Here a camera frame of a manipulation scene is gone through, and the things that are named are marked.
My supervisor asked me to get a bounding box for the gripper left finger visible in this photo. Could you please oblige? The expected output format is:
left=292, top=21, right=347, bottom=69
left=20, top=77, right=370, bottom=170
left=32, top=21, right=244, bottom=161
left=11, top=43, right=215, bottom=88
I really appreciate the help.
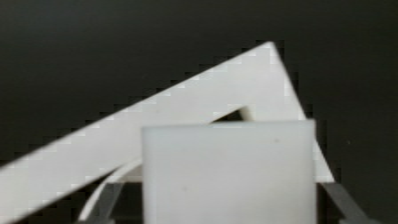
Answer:
left=73, top=182, right=142, bottom=224

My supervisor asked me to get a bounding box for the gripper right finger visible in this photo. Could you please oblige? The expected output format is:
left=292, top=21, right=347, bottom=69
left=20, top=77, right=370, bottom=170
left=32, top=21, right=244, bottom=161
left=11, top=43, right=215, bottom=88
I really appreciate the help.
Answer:
left=318, top=182, right=381, bottom=224

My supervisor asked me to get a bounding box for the white stool leg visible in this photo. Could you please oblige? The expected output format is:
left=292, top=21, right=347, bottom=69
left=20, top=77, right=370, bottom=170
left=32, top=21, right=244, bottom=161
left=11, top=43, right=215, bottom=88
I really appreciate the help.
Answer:
left=142, top=121, right=317, bottom=224

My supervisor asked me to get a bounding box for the white U-shaped fence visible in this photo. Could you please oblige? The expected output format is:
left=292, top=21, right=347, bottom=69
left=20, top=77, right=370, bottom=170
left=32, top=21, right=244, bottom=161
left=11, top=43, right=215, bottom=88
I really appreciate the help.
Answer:
left=0, top=44, right=334, bottom=224

